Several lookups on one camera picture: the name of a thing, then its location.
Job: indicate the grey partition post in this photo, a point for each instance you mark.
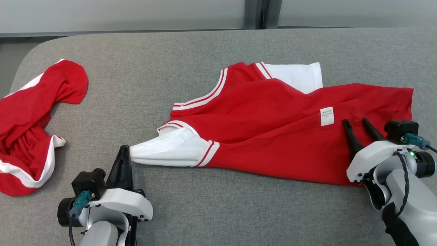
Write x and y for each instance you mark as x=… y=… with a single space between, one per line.
x=251 y=13

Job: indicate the red shorts white side stripe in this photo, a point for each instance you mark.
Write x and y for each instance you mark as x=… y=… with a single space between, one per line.
x=20 y=112

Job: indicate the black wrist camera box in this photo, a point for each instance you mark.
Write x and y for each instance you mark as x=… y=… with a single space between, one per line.
x=401 y=128
x=87 y=181

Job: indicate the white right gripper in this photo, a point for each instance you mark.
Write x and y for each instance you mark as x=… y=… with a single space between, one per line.
x=370 y=157

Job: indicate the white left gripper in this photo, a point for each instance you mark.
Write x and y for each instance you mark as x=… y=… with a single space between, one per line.
x=119 y=201

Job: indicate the red Bulls 23 jersey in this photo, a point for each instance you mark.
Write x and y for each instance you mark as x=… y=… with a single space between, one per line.
x=273 y=136

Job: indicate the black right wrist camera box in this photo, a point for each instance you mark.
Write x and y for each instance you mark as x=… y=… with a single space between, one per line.
x=401 y=128

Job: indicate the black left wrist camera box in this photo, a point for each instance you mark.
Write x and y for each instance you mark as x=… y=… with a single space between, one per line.
x=87 y=181

